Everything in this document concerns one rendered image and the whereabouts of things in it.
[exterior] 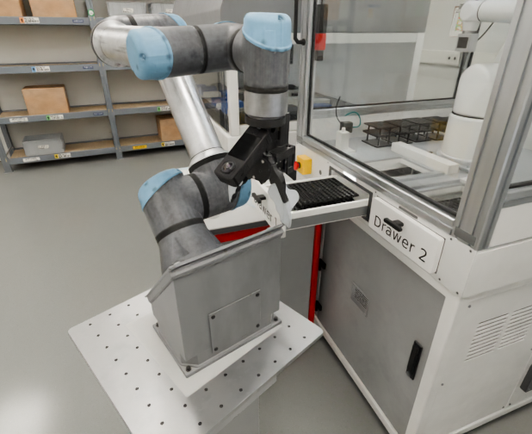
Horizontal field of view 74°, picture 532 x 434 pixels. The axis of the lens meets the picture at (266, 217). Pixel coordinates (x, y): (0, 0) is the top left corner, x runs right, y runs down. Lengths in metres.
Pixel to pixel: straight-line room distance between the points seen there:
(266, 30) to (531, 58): 0.51
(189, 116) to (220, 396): 0.63
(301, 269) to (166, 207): 0.93
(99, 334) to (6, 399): 1.11
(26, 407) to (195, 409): 1.27
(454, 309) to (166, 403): 0.75
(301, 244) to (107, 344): 0.89
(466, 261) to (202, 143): 0.71
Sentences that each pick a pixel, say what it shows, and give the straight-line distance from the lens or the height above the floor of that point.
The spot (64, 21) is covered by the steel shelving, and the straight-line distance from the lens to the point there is 4.61.
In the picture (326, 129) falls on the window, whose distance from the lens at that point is 1.49.
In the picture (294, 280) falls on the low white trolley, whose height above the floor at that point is 0.41.
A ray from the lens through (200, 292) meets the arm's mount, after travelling 0.71.
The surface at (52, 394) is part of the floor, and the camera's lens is 1.96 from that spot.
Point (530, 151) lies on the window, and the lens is 0.98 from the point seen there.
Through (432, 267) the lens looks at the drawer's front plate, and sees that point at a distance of 1.06.
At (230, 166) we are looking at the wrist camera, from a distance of 0.59.
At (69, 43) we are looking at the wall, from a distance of 5.11.
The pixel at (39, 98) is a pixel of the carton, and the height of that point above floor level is 0.76.
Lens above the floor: 1.41
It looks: 28 degrees down
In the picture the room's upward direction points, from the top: straight up
